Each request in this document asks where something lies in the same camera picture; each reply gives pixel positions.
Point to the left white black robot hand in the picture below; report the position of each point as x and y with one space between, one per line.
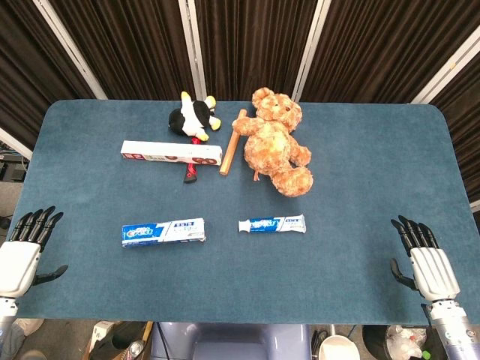
18 266

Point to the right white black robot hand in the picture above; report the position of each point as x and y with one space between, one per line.
435 273

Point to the blue white toothpaste box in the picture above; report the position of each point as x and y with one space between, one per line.
161 232

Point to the blue white toothpaste tube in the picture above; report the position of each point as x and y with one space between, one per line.
273 224

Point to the right lavender robot arm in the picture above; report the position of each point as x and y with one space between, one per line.
453 330

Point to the lavender robot base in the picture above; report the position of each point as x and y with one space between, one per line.
232 341

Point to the white red baking paper box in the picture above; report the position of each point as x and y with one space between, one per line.
165 152

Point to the black trash bin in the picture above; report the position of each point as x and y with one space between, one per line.
375 343

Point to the white bowl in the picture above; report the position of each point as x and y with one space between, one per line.
339 348

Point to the silver drink can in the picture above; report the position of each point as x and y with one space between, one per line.
135 348

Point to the dark brown pleated curtain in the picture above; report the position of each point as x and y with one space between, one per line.
465 93
375 48
26 67
251 41
135 48

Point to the blue table cloth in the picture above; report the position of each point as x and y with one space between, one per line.
240 277

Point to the brown teddy bear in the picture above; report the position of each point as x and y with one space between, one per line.
270 146

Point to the black white plush toy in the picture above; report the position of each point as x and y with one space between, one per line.
193 116

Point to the wooden rolling stick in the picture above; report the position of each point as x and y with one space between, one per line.
230 150

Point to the white partition post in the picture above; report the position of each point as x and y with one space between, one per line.
71 52
309 48
446 67
15 142
193 48

